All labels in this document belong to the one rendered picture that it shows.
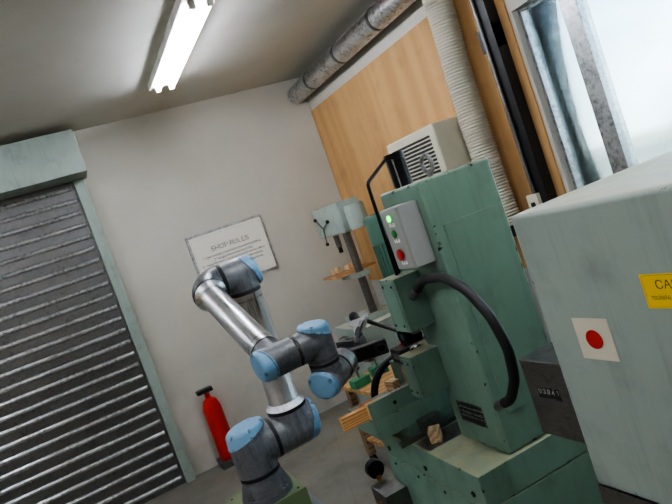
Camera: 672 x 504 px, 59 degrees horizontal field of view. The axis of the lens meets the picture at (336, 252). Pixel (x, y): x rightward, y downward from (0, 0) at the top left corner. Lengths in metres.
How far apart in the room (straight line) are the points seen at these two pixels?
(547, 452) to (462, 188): 0.70
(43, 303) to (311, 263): 2.03
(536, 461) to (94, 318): 3.56
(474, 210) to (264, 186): 3.55
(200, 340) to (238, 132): 1.68
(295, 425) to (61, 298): 2.70
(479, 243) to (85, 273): 3.52
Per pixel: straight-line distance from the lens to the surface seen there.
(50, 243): 4.66
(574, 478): 1.76
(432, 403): 1.90
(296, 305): 4.96
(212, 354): 4.78
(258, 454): 2.24
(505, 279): 1.58
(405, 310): 1.59
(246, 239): 4.84
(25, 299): 4.64
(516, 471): 1.64
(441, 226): 1.49
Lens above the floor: 1.51
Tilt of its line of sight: 4 degrees down
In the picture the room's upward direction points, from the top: 19 degrees counter-clockwise
